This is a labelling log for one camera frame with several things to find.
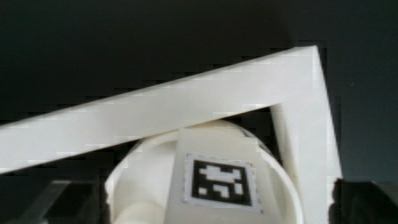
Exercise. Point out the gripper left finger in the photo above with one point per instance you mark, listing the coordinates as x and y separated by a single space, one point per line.
67 204

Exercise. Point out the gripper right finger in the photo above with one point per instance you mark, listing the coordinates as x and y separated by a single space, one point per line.
365 203

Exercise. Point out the white stool leg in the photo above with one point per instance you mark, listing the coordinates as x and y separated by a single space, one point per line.
214 196

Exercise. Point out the white front fence wall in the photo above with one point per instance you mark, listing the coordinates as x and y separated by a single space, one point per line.
186 102

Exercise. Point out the white fence wall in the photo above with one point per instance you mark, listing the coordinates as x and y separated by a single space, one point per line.
305 129
186 102

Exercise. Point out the white right fence wall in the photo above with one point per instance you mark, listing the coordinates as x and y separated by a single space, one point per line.
305 129

